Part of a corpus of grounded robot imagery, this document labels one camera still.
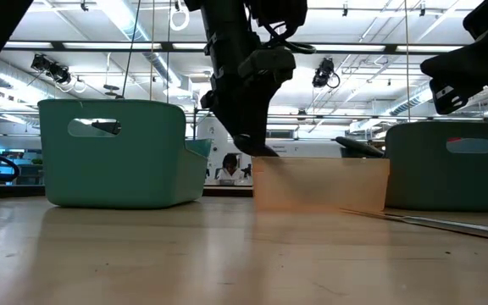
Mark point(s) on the silver air duct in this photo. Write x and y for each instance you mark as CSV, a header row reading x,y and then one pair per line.
x,y
409,103
159,63

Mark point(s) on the orange translucent plastic bin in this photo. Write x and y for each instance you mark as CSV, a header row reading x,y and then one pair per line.
x,y
320,182

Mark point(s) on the teal plastic bin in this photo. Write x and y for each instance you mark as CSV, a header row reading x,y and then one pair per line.
x,y
121,169

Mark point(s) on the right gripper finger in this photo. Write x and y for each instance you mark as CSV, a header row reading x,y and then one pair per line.
x,y
473,59

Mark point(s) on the blue-grey plastic bin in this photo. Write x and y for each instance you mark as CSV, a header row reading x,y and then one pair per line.
x,y
439,182

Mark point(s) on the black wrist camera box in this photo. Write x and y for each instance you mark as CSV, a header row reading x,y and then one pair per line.
x,y
269,63

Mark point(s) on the black overhead camera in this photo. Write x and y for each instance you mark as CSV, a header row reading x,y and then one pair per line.
x,y
323,72

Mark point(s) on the person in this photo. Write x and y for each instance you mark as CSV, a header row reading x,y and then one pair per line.
x,y
230,167

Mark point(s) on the small black ceiling disc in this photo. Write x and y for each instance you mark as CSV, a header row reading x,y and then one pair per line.
x,y
112,88

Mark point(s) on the black ladle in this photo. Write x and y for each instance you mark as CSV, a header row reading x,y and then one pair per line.
x,y
358,146

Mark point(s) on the black overhead frame bar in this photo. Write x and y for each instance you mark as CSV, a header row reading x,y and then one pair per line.
x,y
390,48

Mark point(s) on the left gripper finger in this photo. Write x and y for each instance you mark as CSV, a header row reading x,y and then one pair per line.
x,y
252,146

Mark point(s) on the black aluminium table frame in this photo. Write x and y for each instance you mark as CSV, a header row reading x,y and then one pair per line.
x,y
227,191

